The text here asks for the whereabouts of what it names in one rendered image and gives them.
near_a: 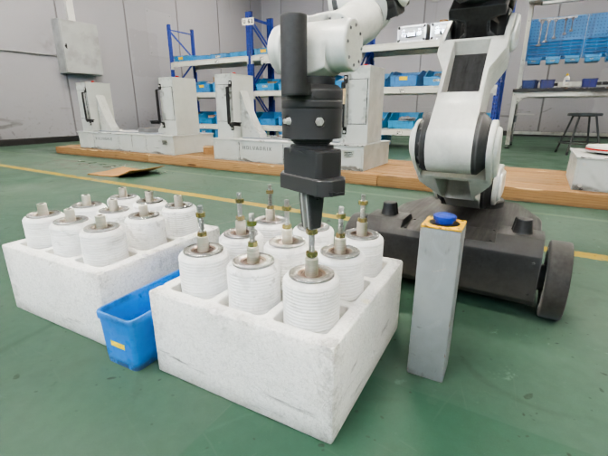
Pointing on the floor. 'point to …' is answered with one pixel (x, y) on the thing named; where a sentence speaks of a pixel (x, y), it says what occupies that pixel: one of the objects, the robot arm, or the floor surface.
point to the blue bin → (131, 327)
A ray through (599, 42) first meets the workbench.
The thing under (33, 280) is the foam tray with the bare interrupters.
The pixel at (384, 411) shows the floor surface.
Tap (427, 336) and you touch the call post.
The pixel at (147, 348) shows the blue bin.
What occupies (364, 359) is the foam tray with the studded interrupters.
